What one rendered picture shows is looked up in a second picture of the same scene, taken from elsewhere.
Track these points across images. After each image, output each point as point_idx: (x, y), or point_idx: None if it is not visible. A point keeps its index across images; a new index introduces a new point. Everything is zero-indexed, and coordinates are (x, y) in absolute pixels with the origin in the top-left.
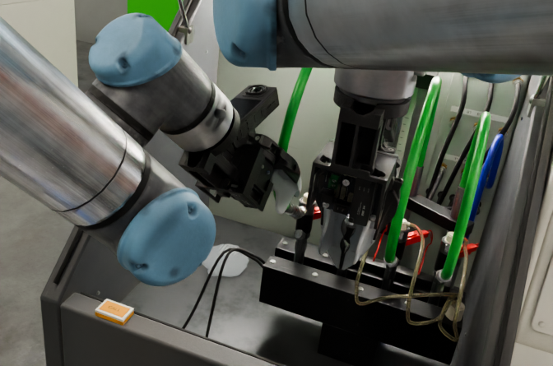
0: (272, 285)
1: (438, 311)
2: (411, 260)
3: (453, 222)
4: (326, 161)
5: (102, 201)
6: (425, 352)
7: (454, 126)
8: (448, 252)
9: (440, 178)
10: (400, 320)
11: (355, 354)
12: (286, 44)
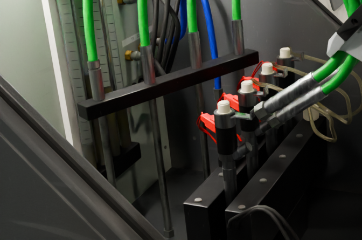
0: (259, 229)
1: (305, 123)
2: (138, 180)
3: (248, 55)
4: None
5: None
6: (320, 164)
7: None
8: (303, 59)
9: (154, 57)
10: (310, 151)
11: (300, 224)
12: None
